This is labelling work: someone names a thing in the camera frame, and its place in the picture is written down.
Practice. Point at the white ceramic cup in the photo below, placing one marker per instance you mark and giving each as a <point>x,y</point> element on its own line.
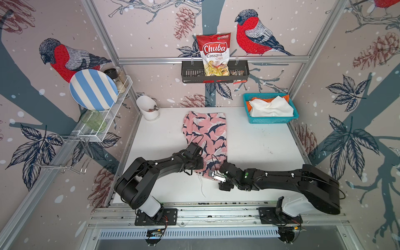
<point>148,108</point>

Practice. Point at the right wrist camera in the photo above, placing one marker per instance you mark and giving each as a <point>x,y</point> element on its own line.
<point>217,175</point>

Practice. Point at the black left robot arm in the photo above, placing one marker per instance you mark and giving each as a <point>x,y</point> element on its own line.
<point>135,185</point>

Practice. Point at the dark lid spice jar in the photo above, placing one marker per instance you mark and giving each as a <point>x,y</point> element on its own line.
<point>113,74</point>

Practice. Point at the clear acrylic wall shelf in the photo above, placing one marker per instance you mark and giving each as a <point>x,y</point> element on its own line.
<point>85,132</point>

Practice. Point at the pink patterned shorts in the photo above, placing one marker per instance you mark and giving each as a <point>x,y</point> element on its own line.
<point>209,131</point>

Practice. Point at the black wire wall basket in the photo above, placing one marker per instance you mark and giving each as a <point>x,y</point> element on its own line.
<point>196,72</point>

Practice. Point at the teal plastic basket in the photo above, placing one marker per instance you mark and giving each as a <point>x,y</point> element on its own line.
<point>268,120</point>

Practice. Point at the red Chuba chips bag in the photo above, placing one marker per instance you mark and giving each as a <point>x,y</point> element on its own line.
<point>215,53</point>

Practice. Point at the small snack packet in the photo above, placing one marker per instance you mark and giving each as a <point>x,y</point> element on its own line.
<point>236,72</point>

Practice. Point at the chrome wire wall rack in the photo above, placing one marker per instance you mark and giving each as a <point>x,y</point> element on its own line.
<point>64,153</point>

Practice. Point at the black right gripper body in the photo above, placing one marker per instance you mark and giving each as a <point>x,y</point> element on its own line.
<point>227,185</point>

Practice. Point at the blue white striped plate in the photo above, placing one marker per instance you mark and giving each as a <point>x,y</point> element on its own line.
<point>93,90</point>

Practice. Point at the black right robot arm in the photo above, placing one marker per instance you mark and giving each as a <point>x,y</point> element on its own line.
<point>321,190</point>

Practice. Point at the green glass bowl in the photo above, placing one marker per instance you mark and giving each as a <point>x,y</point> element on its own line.
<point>94,120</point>

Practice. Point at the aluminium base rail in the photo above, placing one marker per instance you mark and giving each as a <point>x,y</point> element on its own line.
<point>201,221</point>

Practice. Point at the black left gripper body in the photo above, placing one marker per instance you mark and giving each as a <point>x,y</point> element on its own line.
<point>197,164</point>

